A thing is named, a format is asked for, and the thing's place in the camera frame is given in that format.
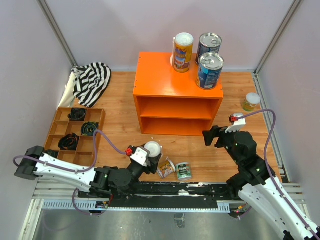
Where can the tall colourful can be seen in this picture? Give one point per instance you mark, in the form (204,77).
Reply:
(155,151)

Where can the blue soup can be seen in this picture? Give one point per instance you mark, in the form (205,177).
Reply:
(210,66)

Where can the tall yellow purple can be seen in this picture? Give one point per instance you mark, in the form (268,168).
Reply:
(182,52)

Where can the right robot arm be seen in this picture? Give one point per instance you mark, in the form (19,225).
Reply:
(257,184)

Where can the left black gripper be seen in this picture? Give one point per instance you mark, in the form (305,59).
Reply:
(154,163)

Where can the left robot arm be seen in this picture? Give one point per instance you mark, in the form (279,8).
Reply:
(36,163)

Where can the white cloth under stripes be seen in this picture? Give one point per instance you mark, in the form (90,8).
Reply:
(68,95)

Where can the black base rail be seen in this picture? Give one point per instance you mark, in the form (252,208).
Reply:
(168,195)

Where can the orange noodle cup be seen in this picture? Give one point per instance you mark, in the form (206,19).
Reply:
(166,168)

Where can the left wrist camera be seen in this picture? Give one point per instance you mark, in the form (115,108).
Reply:
(139,156)

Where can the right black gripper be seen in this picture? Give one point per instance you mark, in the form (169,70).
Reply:
(215,132)

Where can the wooden compartment tray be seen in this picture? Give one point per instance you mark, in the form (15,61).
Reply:
(71,136)

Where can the green white noodle cup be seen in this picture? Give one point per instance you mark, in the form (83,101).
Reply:
(183,171)

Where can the dark blue food can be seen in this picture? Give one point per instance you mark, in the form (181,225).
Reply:
(208,42)

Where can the white lid yellow jar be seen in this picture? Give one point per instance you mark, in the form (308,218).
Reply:
(251,101)

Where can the black white striped cloth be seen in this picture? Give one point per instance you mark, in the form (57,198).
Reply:
(91,81)

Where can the orange wooden shelf cabinet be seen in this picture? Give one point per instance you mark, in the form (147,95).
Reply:
(170,103)

